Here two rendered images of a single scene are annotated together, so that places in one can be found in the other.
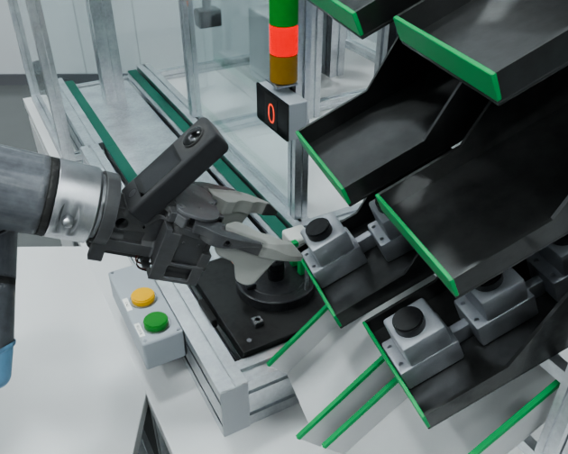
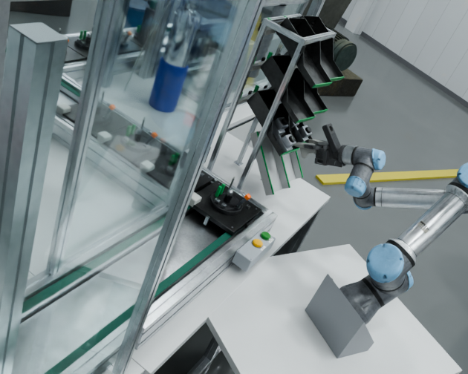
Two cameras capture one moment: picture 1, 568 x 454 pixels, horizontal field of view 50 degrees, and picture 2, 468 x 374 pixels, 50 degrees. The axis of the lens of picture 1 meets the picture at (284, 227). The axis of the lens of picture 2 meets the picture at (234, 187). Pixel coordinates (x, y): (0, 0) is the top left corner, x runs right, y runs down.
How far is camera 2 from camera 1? 2.40 m
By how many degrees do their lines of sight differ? 100
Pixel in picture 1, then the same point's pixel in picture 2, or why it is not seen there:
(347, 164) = (301, 116)
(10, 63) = not seen: outside the picture
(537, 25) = (327, 67)
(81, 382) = (279, 277)
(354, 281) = not seen: hidden behind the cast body
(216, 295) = (242, 220)
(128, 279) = (250, 252)
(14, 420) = (306, 290)
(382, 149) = (298, 108)
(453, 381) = not seen: hidden behind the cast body
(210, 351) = (263, 221)
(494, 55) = (332, 75)
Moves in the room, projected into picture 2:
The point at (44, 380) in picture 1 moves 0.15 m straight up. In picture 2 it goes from (287, 289) to (303, 262)
